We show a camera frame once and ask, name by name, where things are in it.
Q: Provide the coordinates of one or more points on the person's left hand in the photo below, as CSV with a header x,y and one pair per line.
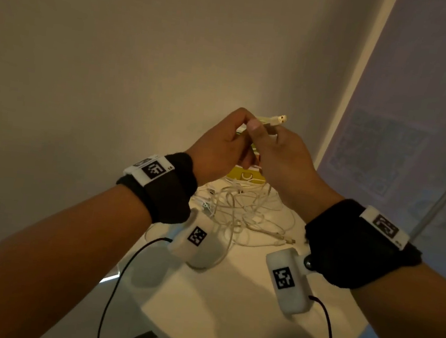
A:
x,y
217,150

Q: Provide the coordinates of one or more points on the person's right hand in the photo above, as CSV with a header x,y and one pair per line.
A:
x,y
287,170

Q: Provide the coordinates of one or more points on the person's left fingers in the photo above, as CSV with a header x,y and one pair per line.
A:
x,y
242,115

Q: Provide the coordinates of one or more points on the person's right thumb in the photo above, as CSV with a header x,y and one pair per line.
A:
x,y
256,132

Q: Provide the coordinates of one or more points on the person's right forearm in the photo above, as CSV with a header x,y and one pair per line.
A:
x,y
414,321

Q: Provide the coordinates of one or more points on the person's left forearm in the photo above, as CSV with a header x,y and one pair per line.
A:
x,y
47,263

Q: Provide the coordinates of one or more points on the yellow packet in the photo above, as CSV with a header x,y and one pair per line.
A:
x,y
242,175

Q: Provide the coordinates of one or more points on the white left wrist marker tag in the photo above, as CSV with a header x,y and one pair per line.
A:
x,y
151,169

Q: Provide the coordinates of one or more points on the white wrist marker tag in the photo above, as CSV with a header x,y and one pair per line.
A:
x,y
151,169
385,226

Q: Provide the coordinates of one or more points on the white right wrist marker tag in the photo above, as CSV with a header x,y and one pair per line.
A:
x,y
385,226

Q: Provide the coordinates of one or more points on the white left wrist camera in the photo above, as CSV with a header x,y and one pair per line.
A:
x,y
198,241

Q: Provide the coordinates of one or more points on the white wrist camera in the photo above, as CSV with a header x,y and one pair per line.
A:
x,y
198,241
287,280

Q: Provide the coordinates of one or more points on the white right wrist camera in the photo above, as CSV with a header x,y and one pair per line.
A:
x,y
287,280

